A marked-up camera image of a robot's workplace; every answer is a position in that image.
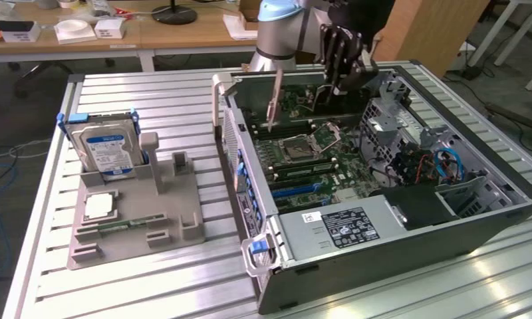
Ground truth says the white box with black lid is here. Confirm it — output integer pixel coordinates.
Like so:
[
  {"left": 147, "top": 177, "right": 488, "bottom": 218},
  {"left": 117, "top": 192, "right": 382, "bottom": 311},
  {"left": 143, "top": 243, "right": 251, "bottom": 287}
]
[{"left": 0, "top": 20, "right": 41, "bottom": 43}]

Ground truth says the CPU socket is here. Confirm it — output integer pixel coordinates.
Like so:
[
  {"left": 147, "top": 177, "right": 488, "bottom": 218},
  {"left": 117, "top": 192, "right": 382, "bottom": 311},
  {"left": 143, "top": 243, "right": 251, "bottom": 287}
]
[{"left": 278, "top": 132, "right": 323, "bottom": 163}]

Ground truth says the silver CPU chip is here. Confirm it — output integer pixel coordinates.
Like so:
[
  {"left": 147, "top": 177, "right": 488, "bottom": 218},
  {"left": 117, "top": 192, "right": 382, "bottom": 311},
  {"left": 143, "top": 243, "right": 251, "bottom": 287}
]
[{"left": 84, "top": 194, "right": 117, "bottom": 221}]

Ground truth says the white desk frame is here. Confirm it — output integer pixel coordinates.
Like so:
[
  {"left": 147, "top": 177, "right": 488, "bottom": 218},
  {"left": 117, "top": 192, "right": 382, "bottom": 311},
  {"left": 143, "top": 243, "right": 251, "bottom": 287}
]
[{"left": 467, "top": 0, "right": 532, "bottom": 91}]

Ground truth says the metal drive cage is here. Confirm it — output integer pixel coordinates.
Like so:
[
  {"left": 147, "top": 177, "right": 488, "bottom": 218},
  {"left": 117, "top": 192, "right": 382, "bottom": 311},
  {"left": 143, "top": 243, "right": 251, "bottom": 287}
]
[{"left": 359, "top": 71, "right": 427, "bottom": 167}]

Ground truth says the blue data wire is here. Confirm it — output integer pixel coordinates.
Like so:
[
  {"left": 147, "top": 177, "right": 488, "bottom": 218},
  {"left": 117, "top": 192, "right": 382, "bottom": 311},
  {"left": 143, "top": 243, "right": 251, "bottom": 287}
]
[{"left": 434, "top": 148, "right": 467, "bottom": 183}]

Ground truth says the small white box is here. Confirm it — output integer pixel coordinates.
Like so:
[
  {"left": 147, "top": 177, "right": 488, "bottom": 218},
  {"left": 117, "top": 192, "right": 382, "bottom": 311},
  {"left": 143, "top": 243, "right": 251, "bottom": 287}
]
[{"left": 92, "top": 18, "right": 128, "bottom": 40}]

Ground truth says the wooden desk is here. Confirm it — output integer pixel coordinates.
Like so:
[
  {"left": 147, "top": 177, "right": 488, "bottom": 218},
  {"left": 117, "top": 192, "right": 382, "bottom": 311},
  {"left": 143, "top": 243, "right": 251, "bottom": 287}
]
[{"left": 0, "top": 0, "right": 267, "bottom": 72}]

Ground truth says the grey printed parts rack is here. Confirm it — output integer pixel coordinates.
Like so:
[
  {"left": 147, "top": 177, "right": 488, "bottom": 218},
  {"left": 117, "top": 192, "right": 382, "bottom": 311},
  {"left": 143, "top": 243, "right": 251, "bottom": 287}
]
[{"left": 65, "top": 131, "right": 208, "bottom": 270}]

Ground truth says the installed green RAM stick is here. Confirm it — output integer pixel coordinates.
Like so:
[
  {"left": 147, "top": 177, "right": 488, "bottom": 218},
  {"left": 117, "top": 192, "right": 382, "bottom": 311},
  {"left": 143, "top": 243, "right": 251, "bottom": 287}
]
[{"left": 272, "top": 165, "right": 338, "bottom": 181}]

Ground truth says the silver hard disk drive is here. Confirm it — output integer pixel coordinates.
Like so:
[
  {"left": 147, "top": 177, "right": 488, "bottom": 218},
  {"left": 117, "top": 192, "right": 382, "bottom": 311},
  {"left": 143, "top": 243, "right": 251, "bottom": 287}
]
[{"left": 68, "top": 114, "right": 139, "bottom": 182}]

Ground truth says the open cardboard box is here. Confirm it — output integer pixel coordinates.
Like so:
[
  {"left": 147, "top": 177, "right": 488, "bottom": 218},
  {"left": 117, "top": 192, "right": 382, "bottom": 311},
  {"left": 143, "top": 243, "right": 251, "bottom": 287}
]
[{"left": 223, "top": 0, "right": 262, "bottom": 41}]

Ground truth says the grey power supply unit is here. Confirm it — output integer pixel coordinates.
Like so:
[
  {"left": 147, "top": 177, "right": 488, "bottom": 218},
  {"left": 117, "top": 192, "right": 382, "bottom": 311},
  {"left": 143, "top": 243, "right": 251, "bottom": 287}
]
[{"left": 276, "top": 195, "right": 412, "bottom": 263}]

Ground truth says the blue disk caddy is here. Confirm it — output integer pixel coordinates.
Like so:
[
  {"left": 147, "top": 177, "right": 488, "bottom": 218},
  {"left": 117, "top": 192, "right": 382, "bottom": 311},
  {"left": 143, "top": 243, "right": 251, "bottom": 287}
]
[{"left": 56, "top": 108, "right": 147, "bottom": 167}]

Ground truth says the green motherboard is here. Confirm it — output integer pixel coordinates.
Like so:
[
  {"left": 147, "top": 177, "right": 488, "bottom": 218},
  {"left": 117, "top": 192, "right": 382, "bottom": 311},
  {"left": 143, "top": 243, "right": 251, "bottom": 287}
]
[{"left": 242, "top": 84, "right": 383, "bottom": 214}]

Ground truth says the black open PC case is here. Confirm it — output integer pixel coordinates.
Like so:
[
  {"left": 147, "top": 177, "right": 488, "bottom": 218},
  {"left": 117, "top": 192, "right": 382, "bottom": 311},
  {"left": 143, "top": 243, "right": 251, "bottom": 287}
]
[{"left": 211, "top": 64, "right": 532, "bottom": 316}]

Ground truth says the grey case handle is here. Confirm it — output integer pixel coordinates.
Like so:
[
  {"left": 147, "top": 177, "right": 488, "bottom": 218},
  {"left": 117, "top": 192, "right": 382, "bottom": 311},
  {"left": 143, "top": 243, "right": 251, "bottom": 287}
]
[{"left": 240, "top": 232, "right": 279, "bottom": 277}]

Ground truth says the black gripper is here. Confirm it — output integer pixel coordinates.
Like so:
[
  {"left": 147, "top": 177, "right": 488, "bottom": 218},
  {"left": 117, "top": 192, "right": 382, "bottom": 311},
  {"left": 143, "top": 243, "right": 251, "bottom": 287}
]
[{"left": 315, "top": 23, "right": 382, "bottom": 96}]

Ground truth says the black plastic shroud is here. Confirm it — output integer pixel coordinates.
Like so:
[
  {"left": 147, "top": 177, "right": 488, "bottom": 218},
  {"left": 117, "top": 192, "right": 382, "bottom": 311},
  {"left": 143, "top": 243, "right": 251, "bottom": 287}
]
[{"left": 384, "top": 185, "right": 454, "bottom": 231}]

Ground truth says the long PCIe expansion slot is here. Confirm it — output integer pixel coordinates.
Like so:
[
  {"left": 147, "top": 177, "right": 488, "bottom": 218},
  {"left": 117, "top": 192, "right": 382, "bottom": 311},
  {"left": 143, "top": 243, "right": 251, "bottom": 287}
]
[{"left": 270, "top": 181, "right": 322, "bottom": 200}]

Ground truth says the wooden cabinet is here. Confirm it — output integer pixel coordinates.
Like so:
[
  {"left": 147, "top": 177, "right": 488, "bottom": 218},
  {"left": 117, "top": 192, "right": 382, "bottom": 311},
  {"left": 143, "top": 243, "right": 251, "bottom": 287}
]
[{"left": 375, "top": 0, "right": 492, "bottom": 79}]

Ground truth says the metal disk bay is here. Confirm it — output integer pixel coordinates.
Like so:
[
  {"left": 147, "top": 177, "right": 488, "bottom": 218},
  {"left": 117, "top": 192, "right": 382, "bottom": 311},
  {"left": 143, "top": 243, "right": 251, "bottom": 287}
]
[{"left": 434, "top": 175, "right": 515, "bottom": 221}]

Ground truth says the black round lamp base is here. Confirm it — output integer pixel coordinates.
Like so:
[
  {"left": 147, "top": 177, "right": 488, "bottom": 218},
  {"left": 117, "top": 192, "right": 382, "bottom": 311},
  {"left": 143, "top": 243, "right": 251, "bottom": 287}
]
[{"left": 152, "top": 0, "right": 200, "bottom": 26}]

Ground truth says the metal socket cover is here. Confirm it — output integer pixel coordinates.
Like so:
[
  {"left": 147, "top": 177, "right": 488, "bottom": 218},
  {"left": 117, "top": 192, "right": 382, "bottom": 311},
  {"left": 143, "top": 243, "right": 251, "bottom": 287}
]
[{"left": 308, "top": 121, "right": 343, "bottom": 147}]

